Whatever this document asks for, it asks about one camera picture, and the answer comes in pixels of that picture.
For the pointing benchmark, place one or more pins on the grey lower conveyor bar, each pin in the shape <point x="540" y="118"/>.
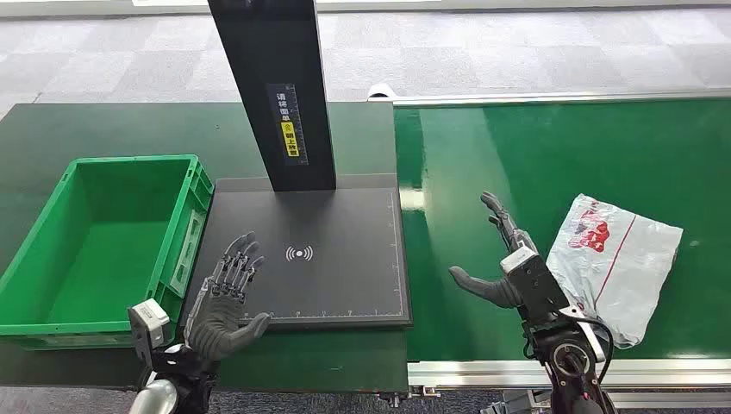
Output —
<point x="668" y="399"/>

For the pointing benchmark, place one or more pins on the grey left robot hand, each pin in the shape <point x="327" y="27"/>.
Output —
<point x="220" y="326"/>

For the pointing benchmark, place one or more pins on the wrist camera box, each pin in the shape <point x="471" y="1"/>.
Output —
<point x="534" y="283"/>
<point x="149" y="326"/>

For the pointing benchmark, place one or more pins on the white conveyor roller end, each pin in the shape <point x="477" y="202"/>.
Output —
<point x="381" y="91"/>

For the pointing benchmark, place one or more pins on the green conveyor belt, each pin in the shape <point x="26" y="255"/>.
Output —
<point x="514" y="148"/>

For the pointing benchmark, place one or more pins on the grey plastic mailer package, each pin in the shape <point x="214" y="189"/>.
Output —
<point x="622" y="263"/>

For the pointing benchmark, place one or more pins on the black scanner column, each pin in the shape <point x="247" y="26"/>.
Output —
<point x="268" y="51"/>

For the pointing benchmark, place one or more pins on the green plastic crate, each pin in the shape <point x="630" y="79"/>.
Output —
<point x="103" y="257"/>

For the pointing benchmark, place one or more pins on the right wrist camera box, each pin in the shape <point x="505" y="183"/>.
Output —
<point x="534" y="283"/>

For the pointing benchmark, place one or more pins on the black and yellow label sticker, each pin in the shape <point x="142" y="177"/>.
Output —
<point x="287" y="123"/>

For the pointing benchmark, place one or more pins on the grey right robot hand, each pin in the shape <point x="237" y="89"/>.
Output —
<point x="485" y="288"/>

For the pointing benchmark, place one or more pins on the black scanner platform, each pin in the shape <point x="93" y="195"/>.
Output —
<point x="342" y="274"/>

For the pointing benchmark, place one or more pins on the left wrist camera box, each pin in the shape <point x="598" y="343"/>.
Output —
<point x="149" y="326"/>

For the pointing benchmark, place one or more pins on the aluminium conveyor side rail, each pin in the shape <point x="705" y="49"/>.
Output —
<point x="474" y="374"/>
<point x="542" y="97"/>

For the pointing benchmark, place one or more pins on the metal conveyor bracket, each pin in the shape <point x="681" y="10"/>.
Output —
<point x="425" y="392"/>

